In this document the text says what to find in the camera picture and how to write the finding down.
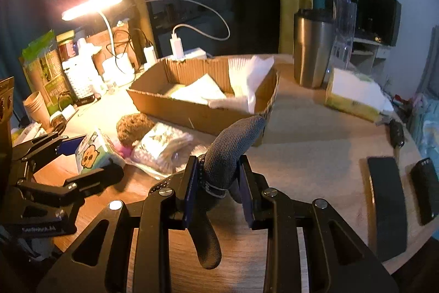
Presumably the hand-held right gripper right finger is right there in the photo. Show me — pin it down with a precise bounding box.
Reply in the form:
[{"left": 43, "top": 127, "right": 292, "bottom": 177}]
[{"left": 239, "top": 155, "right": 400, "bottom": 293}]

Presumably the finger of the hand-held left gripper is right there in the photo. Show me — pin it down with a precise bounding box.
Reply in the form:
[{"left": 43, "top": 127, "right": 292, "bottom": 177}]
[
  {"left": 13, "top": 132, "right": 87, "bottom": 163},
  {"left": 16, "top": 164, "right": 125, "bottom": 209}
]

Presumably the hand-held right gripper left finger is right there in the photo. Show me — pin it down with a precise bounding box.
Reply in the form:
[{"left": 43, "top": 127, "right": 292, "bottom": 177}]
[{"left": 36, "top": 156, "right": 198, "bottom": 293}]

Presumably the cartoon bear tissue pack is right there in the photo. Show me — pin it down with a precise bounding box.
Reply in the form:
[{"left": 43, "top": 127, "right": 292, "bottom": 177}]
[{"left": 74, "top": 128, "right": 126, "bottom": 175}]

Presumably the dark grey sock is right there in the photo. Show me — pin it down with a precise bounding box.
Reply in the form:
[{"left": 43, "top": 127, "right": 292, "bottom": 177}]
[{"left": 190, "top": 115, "right": 267, "bottom": 270}]

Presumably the cardboard box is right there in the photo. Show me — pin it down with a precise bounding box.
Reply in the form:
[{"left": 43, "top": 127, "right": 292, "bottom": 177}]
[{"left": 126, "top": 55, "right": 280, "bottom": 147}]

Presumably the stack of paper cups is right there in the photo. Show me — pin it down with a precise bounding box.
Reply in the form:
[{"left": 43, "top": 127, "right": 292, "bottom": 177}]
[{"left": 22, "top": 90, "right": 53, "bottom": 132}]

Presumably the plastic bag of cotton pads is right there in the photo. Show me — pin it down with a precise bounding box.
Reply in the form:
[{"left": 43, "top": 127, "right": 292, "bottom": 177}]
[{"left": 125, "top": 123, "right": 208, "bottom": 174}]

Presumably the brown round sponge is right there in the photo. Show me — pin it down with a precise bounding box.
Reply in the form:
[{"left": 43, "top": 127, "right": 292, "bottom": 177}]
[{"left": 116, "top": 112, "right": 156, "bottom": 148}]

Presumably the white perforated bottle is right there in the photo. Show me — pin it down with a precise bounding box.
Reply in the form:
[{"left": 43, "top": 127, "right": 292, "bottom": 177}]
[{"left": 61, "top": 57, "right": 96, "bottom": 101}]

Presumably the green snack bag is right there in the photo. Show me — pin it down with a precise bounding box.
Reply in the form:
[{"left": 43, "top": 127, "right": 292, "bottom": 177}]
[{"left": 18, "top": 29, "right": 72, "bottom": 116}]

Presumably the brown jar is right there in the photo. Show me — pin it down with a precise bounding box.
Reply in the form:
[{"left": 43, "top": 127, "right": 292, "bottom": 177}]
[{"left": 56, "top": 30, "right": 78, "bottom": 61}]

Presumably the white folded cloth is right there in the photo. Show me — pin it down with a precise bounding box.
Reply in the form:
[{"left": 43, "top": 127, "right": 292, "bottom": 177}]
[{"left": 170, "top": 73, "right": 227, "bottom": 105}]

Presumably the white charger plug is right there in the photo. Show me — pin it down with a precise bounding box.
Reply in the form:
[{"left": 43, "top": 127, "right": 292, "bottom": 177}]
[{"left": 143, "top": 42, "right": 158, "bottom": 70}]

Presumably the white napkin stack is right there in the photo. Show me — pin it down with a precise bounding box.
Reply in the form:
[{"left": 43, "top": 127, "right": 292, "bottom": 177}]
[{"left": 208, "top": 55, "right": 275, "bottom": 114}]

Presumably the white power strip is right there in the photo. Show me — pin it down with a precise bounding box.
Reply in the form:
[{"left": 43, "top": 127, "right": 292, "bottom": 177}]
[{"left": 184, "top": 46, "right": 208, "bottom": 61}]

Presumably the white desk lamp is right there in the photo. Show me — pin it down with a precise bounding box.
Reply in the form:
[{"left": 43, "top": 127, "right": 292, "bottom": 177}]
[{"left": 61, "top": 0, "right": 135, "bottom": 82}]

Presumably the large black phone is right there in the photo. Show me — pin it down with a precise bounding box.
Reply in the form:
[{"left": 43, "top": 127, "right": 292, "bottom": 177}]
[{"left": 366, "top": 156, "right": 408, "bottom": 262}]

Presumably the yellow tissue pack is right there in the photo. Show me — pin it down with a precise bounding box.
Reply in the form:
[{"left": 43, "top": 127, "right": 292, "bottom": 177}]
[{"left": 324, "top": 68, "right": 395, "bottom": 122}]

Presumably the steel tumbler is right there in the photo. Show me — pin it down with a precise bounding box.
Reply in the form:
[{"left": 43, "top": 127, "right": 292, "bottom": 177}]
[{"left": 293, "top": 8, "right": 336, "bottom": 89}]

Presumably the black car key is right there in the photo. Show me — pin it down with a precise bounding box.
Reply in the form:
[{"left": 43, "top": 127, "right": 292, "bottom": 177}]
[{"left": 389, "top": 119, "right": 406, "bottom": 149}]

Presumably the small black phone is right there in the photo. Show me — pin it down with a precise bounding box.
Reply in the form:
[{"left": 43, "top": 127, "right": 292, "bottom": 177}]
[{"left": 409, "top": 157, "right": 439, "bottom": 225}]

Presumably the white shelf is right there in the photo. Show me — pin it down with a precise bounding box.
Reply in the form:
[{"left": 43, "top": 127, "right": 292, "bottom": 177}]
[{"left": 349, "top": 36, "right": 392, "bottom": 74}]

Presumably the clear plastic bottle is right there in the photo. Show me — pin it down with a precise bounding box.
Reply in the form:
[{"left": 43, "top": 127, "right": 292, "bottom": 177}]
[{"left": 330, "top": 0, "right": 358, "bottom": 74}]

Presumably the black monitor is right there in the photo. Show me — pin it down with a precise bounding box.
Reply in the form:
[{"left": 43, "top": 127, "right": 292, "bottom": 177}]
[{"left": 356, "top": 0, "right": 403, "bottom": 47}]

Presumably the white charger with cable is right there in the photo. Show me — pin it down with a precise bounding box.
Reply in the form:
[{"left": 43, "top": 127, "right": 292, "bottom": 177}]
[{"left": 145, "top": 0, "right": 231, "bottom": 59}]

